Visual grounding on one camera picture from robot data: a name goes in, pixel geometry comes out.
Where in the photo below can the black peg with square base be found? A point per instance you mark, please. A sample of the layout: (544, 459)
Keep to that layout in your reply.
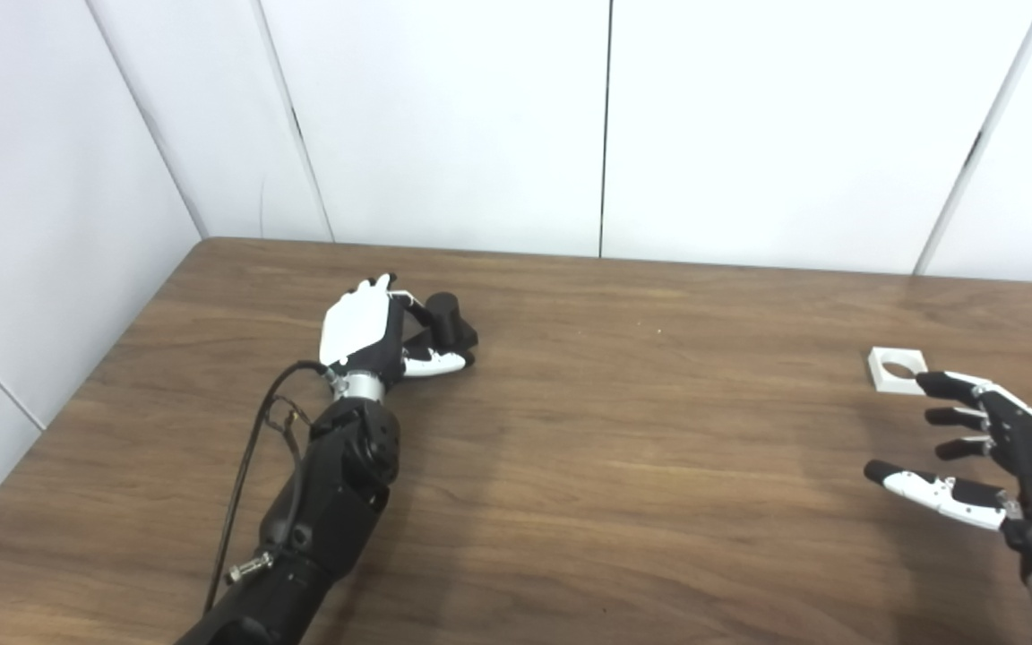
(449, 318)

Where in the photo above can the black and white left hand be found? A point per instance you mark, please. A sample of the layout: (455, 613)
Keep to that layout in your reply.
(355, 327)

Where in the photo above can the white square piece with hole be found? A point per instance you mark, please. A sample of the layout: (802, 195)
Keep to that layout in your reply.
(881, 376)

